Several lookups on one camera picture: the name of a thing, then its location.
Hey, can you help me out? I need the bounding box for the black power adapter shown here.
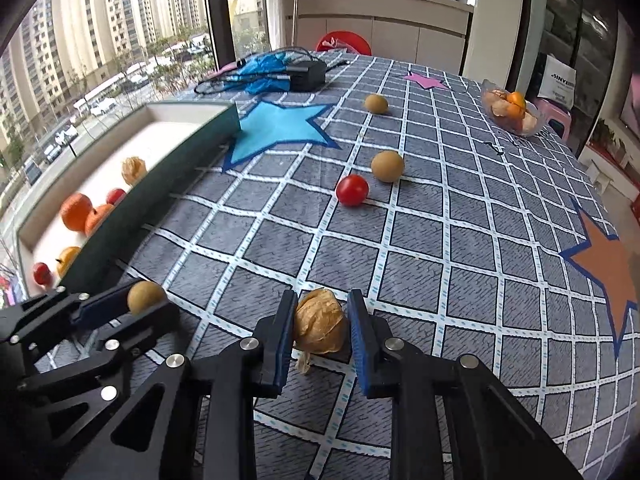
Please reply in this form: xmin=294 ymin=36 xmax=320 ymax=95
xmin=284 ymin=60 xmax=327 ymax=92

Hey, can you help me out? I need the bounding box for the clear glass bowl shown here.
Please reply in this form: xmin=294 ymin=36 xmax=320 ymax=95
xmin=481 ymin=87 xmax=546 ymax=137

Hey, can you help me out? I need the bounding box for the white kitchen counter cabinet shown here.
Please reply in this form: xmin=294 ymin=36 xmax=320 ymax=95
xmin=281 ymin=0 xmax=475 ymax=77

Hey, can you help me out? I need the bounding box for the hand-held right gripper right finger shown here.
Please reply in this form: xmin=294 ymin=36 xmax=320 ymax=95
xmin=346 ymin=287 xmax=583 ymax=480

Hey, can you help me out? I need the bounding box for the black cable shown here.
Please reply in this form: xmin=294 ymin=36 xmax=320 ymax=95
xmin=194 ymin=47 xmax=351 ymax=97

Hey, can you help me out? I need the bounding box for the dark glass cabinet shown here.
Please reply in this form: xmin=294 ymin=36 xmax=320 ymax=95
xmin=530 ymin=0 xmax=621 ymax=156

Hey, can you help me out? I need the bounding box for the pink plastic stool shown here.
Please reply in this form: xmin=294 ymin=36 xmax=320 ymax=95
xmin=532 ymin=98 xmax=573 ymax=141

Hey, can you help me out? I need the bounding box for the grey checked tablecloth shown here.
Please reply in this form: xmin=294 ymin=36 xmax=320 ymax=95
xmin=30 ymin=50 xmax=640 ymax=480

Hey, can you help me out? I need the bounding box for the husked physalis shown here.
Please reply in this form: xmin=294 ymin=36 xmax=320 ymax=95
xmin=121 ymin=156 xmax=147 ymax=186
xmin=292 ymin=287 xmax=349 ymax=375

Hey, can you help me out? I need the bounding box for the white paper bag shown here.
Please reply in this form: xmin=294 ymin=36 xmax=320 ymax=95
xmin=539 ymin=54 xmax=577 ymax=108

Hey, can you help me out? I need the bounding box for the white low cabinet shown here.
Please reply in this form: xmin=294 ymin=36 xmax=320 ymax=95
xmin=582 ymin=145 xmax=640 ymax=196

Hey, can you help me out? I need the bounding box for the white rectangular tray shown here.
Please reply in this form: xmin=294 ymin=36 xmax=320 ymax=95
xmin=15 ymin=100 xmax=243 ymax=296

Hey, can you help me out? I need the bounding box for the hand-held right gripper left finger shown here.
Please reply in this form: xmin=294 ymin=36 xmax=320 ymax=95
xmin=62 ymin=287 xmax=301 ymax=480

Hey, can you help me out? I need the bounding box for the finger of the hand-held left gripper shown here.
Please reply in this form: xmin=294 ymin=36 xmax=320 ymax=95
xmin=17 ymin=305 xmax=181 ymax=413
xmin=0 ymin=280 xmax=138 ymax=348

